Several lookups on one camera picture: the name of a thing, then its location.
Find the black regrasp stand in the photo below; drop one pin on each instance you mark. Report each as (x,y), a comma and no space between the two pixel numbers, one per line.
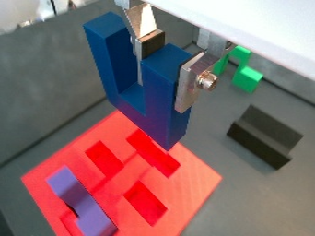
(265,136)

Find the blue U-shaped block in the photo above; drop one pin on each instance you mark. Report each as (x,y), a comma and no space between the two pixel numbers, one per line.
(141,87)

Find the purple U-shaped block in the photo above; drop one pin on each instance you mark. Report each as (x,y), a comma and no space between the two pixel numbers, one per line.
(93,221)

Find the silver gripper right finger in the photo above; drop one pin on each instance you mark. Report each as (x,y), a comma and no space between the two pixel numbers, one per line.
(197,72)

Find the red fixture base block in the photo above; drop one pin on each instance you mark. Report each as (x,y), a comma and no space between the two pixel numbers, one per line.
(149,188)

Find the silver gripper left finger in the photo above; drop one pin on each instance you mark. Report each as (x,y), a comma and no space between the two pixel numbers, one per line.
(147,38)

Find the green arch-shaped block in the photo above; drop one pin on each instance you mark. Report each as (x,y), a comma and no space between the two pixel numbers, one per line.
(246,77)

